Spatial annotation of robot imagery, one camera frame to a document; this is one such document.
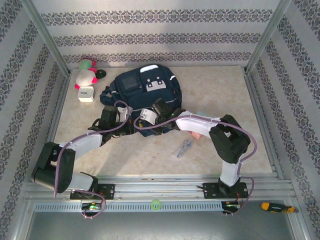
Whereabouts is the navy blue student backpack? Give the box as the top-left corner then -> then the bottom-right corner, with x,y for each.
99,64 -> 183,138

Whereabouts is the clear plastic compass pack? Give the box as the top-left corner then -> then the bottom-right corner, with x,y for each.
173,138 -> 195,160

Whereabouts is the white square alarm clock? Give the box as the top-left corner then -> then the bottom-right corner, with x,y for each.
77,85 -> 96,103

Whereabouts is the white pink green plush toy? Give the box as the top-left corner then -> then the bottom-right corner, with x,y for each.
74,58 -> 99,90

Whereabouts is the small circuit board green light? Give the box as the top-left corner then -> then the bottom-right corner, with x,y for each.
222,201 -> 241,210
81,202 -> 103,211

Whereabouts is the yellow black screwdriver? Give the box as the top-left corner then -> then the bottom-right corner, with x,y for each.
261,201 -> 300,214

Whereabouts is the aluminium side rail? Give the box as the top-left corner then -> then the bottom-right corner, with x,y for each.
243,72 -> 285,181
33,73 -> 72,182

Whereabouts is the aluminium mounting rail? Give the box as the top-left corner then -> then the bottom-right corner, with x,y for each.
23,174 -> 297,202

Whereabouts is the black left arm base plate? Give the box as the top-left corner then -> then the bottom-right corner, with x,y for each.
69,183 -> 116,200

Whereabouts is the slotted grey cable duct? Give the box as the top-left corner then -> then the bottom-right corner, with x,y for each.
33,201 -> 224,213

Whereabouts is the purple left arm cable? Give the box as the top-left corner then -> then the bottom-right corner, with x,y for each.
53,99 -> 135,220

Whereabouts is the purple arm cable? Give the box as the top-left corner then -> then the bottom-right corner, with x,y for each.
53,99 -> 135,220
133,109 -> 258,218

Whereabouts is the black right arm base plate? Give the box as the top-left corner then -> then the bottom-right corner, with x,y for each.
202,182 -> 249,200

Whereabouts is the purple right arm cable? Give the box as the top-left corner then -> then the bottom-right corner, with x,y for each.
133,109 -> 258,218

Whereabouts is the aluminium frame post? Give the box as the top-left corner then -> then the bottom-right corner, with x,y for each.
243,0 -> 301,76
19,0 -> 73,77

